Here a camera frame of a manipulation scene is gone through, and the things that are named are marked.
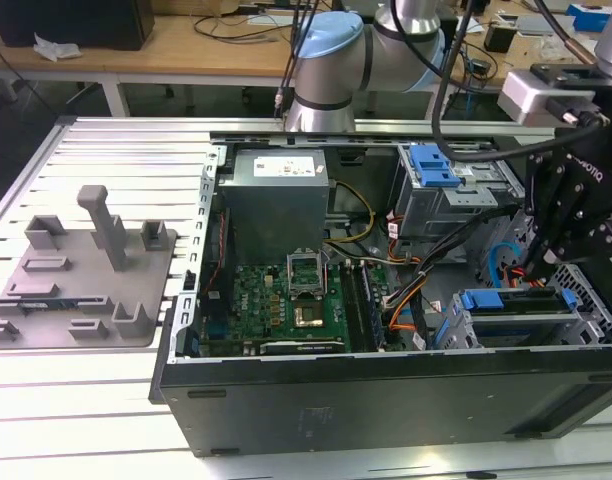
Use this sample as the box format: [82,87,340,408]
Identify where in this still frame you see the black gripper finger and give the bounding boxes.
[523,152,575,280]
[538,199,612,279]

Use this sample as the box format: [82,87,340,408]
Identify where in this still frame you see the orange power wire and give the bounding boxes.
[385,264,548,335]

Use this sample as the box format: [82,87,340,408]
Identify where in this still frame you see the hard disk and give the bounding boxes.
[459,288,578,315]

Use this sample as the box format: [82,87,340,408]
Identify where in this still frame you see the silver disk bay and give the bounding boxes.
[450,264,612,351]

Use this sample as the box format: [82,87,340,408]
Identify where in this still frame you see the silver drive cage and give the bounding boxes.
[393,143,526,242]

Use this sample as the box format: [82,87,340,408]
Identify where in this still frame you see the small black box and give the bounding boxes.
[484,22,517,54]

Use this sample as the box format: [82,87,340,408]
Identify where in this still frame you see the blue box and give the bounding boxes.
[565,2,612,32]

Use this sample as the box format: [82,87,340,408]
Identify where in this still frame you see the black RAM slot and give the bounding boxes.
[364,260,387,352]
[355,260,377,352]
[347,260,368,352]
[339,260,360,352]

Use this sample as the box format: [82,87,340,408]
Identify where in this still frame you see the metal socket cover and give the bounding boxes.
[284,248,329,301]

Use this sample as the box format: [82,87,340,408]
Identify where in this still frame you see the black PC case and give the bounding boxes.
[149,130,612,459]

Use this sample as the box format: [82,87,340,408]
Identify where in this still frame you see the CPU socket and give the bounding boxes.
[290,297,328,330]

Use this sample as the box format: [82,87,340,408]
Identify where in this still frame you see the grey power supply unit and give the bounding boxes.
[216,148,333,257]

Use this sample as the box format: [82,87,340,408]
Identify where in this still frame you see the black graphics card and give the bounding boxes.
[243,338,346,357]

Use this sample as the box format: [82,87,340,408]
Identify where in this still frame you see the green motherboard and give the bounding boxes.
[199,247,393,357]

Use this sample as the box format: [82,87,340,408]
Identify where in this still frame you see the black case fan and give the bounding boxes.
[204,204,233,301]

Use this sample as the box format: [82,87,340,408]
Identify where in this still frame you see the wooden desk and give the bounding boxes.
[0,0,612,119]

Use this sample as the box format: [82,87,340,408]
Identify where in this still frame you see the grey parts rack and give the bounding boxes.
[0,184,181,351]

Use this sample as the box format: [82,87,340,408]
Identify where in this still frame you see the large black box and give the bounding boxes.
[0,0,156,52]

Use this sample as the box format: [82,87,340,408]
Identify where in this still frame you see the RAM stick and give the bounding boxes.
[15,298,80,310]

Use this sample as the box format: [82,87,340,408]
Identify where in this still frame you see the white crumpled plastic bag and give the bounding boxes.
[33,32,82,64]

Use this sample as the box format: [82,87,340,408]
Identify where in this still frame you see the blue data wire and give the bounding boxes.
[485,241,518,287]

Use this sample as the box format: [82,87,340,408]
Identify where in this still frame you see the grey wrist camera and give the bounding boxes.
[496,69,603,129]

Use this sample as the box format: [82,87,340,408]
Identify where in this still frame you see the black wrist mount plate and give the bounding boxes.
[529,62,612,151]

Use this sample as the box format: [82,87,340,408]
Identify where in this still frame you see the blue plastic drive bracket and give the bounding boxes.
[409,143,463,190]

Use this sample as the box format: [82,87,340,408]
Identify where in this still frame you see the black cable bundle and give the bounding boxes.
[383,204,525,351]

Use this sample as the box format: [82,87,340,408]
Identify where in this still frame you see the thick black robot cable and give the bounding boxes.
[429,0,567,162]

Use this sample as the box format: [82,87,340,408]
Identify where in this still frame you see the yellow wire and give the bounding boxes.
[324,179,376,247]

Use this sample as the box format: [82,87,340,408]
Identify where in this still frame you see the red black twisted wire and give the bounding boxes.
[207,252,229,297]

